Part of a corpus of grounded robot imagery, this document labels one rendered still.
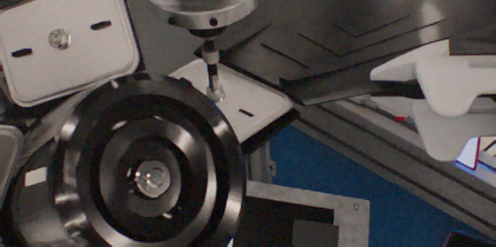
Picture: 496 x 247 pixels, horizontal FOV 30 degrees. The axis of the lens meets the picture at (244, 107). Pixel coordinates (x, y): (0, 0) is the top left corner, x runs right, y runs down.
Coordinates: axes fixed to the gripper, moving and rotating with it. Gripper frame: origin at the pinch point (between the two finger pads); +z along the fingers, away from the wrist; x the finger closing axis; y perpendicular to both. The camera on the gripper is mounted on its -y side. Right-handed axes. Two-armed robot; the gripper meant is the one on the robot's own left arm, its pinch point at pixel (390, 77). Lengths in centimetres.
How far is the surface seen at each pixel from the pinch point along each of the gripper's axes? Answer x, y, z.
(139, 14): 58, -70, 40
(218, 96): -2.2, 4.1, 11.1
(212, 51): -5.9, 3.7, 11.1
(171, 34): 66, -74, 36
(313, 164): 51, -33, 8
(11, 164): -6.7, 13.7, 21.2
